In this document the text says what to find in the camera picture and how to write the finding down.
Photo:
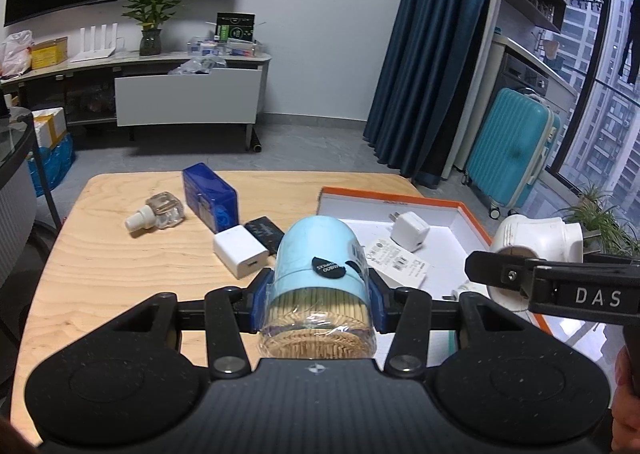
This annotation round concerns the hanging dark clothes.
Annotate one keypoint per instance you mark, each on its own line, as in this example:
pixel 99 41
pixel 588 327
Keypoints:
pixel 627 8

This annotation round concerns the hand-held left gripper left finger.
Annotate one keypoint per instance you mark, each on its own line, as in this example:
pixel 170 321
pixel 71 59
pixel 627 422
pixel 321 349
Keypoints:
pixel 257 304

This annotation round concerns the washing machine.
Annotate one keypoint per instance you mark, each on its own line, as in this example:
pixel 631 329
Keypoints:
pixel 535 78

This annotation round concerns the clear refill bottle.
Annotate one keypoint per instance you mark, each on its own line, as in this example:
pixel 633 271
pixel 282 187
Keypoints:
pixel 162 209

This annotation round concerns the light blue toothpick jar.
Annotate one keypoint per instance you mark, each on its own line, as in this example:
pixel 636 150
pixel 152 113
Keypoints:
pixel 315 274

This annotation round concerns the black and green box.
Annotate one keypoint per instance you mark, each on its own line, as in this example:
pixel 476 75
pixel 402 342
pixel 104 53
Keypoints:
pixel 235 27

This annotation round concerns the orange and white box tray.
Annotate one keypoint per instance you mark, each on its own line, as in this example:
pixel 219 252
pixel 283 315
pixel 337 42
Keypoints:
pixel 445 254

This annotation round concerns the potted bamboo plant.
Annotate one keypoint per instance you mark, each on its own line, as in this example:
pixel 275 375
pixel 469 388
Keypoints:
pixel 150 8

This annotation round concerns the teal suitcase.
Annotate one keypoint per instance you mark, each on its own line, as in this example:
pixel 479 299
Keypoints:
pixel 510 153

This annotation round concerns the person's right hand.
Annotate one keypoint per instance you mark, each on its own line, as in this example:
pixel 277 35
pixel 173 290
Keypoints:
pixel 625 419

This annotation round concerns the white open drawer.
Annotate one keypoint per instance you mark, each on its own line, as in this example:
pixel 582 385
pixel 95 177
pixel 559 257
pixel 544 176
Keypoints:
pixel 190 98

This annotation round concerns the white labelled box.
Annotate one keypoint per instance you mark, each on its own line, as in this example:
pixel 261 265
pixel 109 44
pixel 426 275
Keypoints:
pixel 397 264

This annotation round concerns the blue plastic package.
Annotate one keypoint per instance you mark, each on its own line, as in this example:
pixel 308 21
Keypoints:
pixel 50 166

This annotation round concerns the blue cartoon print box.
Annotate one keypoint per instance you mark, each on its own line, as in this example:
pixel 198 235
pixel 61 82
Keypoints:
pixel 210 196

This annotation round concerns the white cardboard box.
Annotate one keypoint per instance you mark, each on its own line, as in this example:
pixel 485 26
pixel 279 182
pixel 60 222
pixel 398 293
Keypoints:
pixel 50 128

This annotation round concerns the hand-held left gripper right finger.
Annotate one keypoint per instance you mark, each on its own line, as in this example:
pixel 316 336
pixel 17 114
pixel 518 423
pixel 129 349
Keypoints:
pixel 378 306

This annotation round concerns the clear container of small items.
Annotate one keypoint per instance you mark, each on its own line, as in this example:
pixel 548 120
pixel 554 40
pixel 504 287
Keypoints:
pixel 225 47

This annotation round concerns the white usb power adapter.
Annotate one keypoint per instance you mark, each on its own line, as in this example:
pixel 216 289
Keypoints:
pixel 239 251

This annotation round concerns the blue curtain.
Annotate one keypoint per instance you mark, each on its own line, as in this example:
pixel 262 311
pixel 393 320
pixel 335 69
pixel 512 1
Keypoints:
pixel 430 58

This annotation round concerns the television cabinet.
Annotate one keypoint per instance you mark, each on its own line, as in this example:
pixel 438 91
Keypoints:
pixel 65 88

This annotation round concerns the yellow box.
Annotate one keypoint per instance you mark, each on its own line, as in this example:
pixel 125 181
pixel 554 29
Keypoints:
pixel 50 53

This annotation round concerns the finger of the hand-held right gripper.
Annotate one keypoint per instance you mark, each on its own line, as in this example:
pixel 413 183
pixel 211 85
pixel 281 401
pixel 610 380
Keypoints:
pixel 560 291

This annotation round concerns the spider plant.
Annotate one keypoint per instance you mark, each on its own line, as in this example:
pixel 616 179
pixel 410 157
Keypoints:
pixel 597 219

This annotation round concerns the clear plastic bags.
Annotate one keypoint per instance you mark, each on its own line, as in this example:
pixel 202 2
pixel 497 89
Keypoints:
pixel 197 66

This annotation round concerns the white plastic bag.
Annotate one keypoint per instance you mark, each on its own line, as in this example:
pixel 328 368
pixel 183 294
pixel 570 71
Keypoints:
pixel 15 56

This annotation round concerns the white router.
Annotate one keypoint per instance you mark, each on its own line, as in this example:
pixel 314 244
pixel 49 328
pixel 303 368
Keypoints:
pixel 97 46

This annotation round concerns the white plug charger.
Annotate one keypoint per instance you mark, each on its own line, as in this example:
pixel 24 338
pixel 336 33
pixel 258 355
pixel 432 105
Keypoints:
pixel 410 231

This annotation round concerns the black roll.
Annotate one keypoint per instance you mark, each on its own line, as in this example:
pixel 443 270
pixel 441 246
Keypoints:
pixel 257 139

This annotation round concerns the small black box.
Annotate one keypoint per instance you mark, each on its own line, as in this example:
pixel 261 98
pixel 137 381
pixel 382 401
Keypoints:
pixel 265 231

